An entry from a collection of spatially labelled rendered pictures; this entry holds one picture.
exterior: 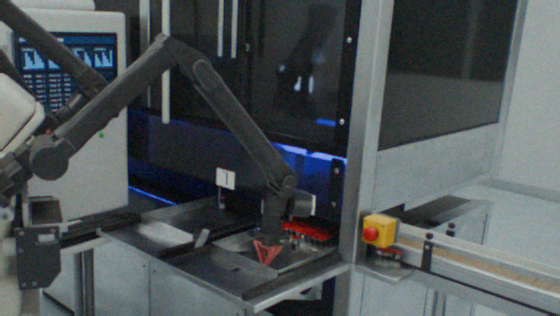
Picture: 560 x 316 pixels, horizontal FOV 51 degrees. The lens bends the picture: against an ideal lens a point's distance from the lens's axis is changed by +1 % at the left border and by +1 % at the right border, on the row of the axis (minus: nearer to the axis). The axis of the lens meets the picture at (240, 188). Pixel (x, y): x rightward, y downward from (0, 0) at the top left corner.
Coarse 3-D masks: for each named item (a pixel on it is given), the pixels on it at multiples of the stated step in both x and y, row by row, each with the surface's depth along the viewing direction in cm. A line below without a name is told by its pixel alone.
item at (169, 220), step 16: (160, 208) 197; (176, 208) 202; (192, 208) 207; (208, 208) 210; (224, 208) 210; (144, 224) 191; (160, 224) 185; (176, 224) 192; (192, 224) 193; (208, 224) 193; (224, 224) 194; (240, 224) 189; (256, 224) 195; (192, 240) 175
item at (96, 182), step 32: (32, 0) 187; (64, 0) 195; (0, 32) 180; (64, 32) 195; (96, 32) 205; (32, 64) 189; (96, 64) 207; (64, 96) 200; (96, 160) 216; (32, 192) 199; (64, 192) 209; (96, 192) 220
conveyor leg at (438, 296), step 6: (432, 288) 164; (438, 294) 165; (444, 294) 164; (450, 294) 161; (438, 300) 166; (444, 300) 165; (450, 300) 166; (432, 306) 168; (438, 306) 166; (444, 306) 165; (450, 306) 167; (432, 312) 168; (438, 312) 166; (444, 312) 166
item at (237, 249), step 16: (224, 240) 172; (240, 240) 178; (224, 256) 166; (240, 256) 161; (256, 256) 169; (288, 256) 170; (304, 256) 170; (320, 256) 165; (256, 272) 157; (272, 272) 153; (288, 272) 155
